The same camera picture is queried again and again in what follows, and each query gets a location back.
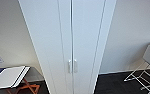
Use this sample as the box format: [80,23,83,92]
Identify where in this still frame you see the white wardrobe door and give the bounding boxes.
[70,0,118,94]
[17,0,73,94]

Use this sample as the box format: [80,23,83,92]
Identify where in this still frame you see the white door handle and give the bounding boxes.
[67,59,73,74]
[72,58,78,74]

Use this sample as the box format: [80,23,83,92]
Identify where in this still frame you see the white wardrobe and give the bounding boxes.
[17,0,118,94]

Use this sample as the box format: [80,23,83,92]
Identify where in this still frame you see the orange stand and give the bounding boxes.
[7,78,41,94]

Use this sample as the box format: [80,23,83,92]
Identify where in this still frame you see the white flat board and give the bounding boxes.
[0,65,31,91]

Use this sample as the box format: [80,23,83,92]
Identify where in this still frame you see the grey chair white legs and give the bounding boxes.
[123,39,150,93]

